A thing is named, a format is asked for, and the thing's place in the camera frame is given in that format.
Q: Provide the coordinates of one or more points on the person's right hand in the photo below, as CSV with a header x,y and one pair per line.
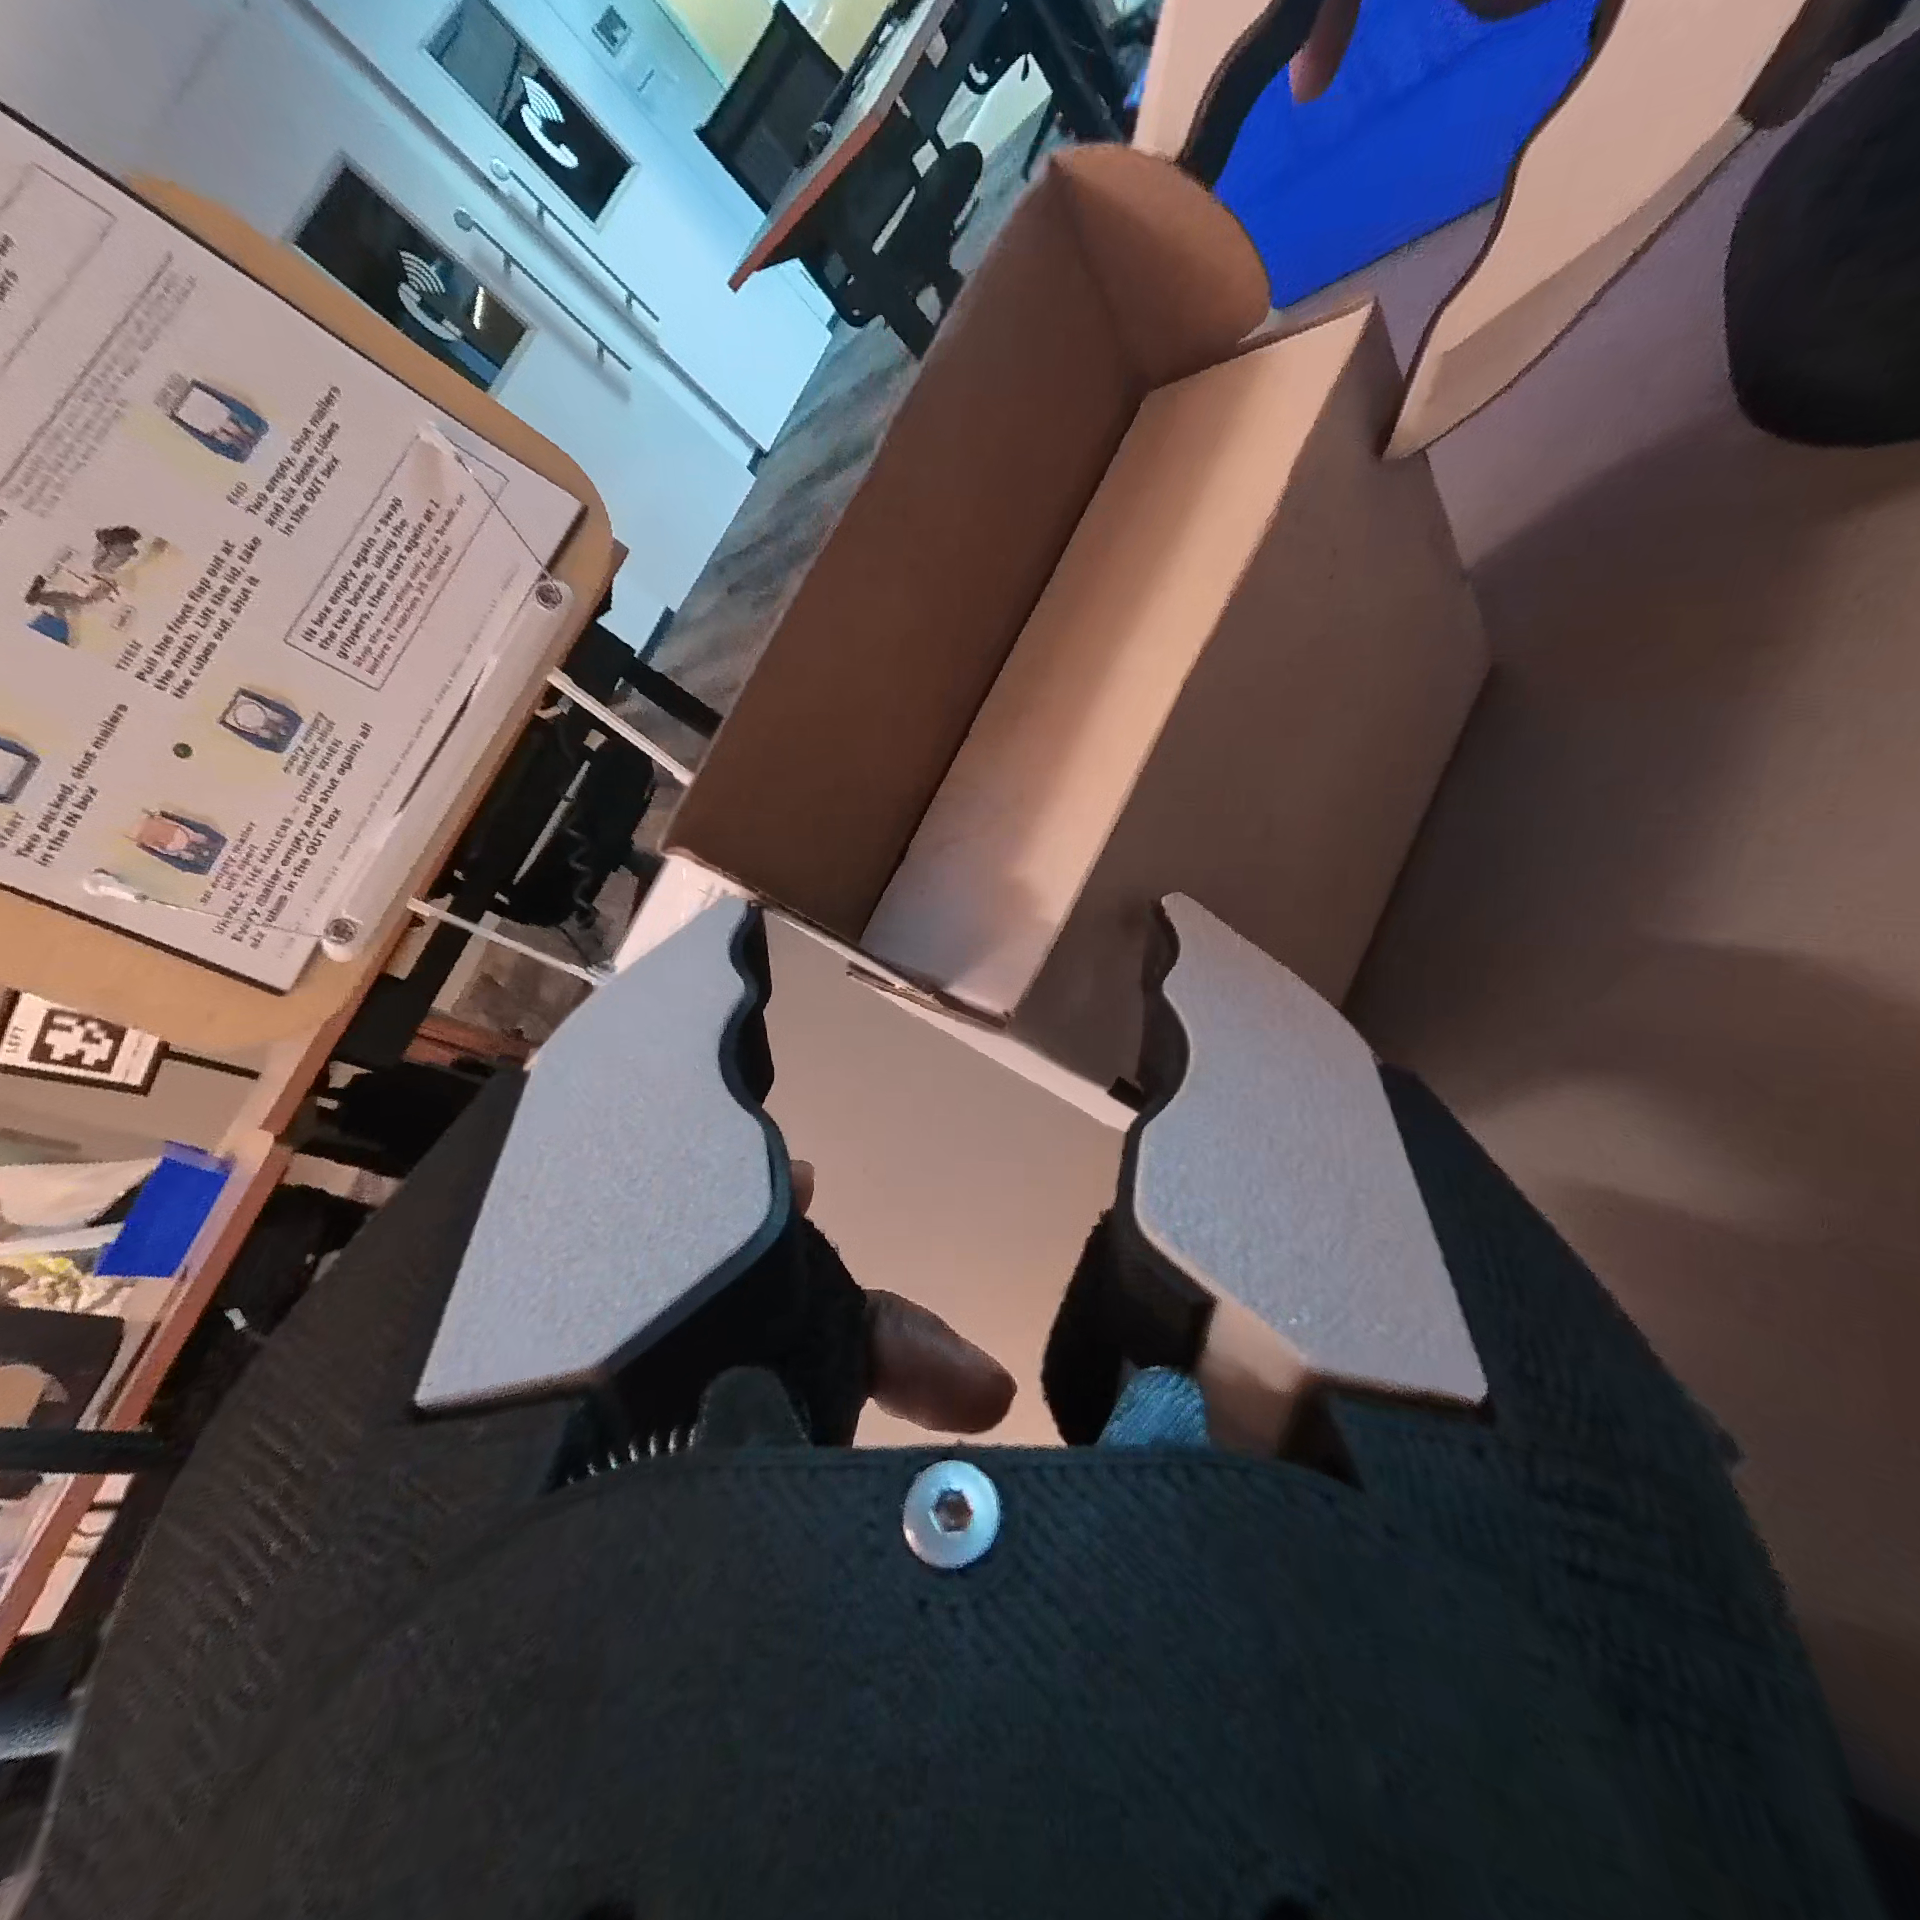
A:
x,y
1323,53

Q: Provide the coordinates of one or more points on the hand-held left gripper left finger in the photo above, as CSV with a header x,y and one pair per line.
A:
x,y
599,1186

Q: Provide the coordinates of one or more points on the instruction sign on white stand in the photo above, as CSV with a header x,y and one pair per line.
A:
x,y
269,568

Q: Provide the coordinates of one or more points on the white cardboard mailer box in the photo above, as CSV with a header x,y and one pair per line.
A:
x,y
1078,630

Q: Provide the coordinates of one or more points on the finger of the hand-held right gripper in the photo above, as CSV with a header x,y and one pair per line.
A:
x,y
1619,195
1194,65

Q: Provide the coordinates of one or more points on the door with phone icon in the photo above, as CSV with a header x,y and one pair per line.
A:
x,y
545,112
427,286

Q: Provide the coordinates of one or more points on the person's left hand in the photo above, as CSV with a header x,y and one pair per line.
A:
x,y
937,1371

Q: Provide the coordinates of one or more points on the wooden-edged office desk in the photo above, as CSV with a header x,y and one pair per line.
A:
x,y
857,165

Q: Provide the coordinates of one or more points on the black office chair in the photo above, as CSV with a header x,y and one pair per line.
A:
x,y
772,100
916,238

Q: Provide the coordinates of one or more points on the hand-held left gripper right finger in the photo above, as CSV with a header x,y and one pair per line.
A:
x,y
1289,1186

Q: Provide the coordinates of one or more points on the black quilted wrist rest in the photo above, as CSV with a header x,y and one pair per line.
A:
x,y
1835,300

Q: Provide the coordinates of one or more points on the blue plastic bin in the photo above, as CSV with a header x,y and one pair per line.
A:
x,y
1395,134

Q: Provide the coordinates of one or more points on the black and white marker tag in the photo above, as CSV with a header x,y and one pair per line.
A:
x,y
81,1048

